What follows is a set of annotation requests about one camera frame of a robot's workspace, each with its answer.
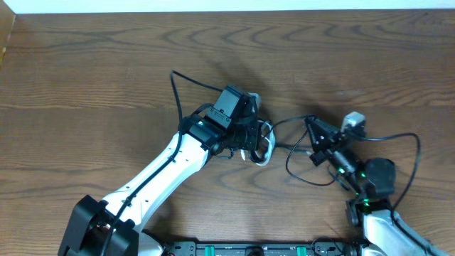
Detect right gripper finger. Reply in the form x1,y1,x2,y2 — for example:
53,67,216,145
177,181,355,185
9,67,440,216
305,117,339,137
309,133,332,153

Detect white cable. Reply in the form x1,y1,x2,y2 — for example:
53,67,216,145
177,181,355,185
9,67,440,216
240,120,277,167

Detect black cable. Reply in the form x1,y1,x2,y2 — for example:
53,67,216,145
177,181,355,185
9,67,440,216
248,114,337,187

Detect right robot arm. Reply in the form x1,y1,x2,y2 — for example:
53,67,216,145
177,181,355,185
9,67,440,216
305,112,445,255

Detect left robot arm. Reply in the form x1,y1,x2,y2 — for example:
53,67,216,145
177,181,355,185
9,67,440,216
58,85,261,255

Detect left camera cable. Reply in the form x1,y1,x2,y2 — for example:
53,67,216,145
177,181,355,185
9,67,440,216
99,69,225,256

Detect camera cable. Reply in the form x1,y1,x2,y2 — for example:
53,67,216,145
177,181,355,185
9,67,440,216
346,129,445,256
99,69,225,256

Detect right camera cable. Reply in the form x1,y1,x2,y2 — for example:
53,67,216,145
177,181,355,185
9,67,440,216
346,129,445,256

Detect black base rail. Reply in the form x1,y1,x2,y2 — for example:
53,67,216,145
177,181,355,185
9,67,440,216
164,238,360,256

